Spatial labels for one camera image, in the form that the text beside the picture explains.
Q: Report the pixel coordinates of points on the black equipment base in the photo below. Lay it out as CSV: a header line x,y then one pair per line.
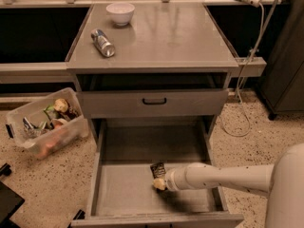
x,y
10,202

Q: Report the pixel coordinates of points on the dark grey rolling cabinet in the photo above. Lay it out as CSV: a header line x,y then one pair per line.
x,y
281,87

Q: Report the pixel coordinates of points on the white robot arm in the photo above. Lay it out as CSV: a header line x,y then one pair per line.
x,y
282,183

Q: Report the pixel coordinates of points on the silver foil packet in bin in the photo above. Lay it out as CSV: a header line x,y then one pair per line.
x,y
31,130

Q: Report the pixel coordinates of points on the open grey middle drawer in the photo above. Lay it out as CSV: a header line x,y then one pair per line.
x,y
122,194

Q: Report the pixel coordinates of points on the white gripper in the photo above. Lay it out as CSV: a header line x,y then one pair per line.
x,y
173,180

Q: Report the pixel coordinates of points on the green snack packet in bin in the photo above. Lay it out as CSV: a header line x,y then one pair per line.
x,y
51,112

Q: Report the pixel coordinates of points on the clear plastic storage bin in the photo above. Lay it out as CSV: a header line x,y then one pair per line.
x,y
56,133

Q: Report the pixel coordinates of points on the black drawer handle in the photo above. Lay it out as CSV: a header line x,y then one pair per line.
x,y
160,101

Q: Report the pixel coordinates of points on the grey cabinet with counter top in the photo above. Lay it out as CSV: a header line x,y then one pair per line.
x,y
174,46

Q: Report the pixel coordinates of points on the black rxbar chocolate bar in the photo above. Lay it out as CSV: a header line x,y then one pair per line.
x,y
158,170

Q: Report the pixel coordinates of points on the yellow round snack in bin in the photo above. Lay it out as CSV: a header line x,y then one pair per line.
x,y
61,105

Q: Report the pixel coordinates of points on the white ceramic bowl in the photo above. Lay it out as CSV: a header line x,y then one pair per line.
x,y
120,13

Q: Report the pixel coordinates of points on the silver drink can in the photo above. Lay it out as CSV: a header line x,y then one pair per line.
x,y
101,43

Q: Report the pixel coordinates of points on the closed grey upper drawer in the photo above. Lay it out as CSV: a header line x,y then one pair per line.
x,y
128,104

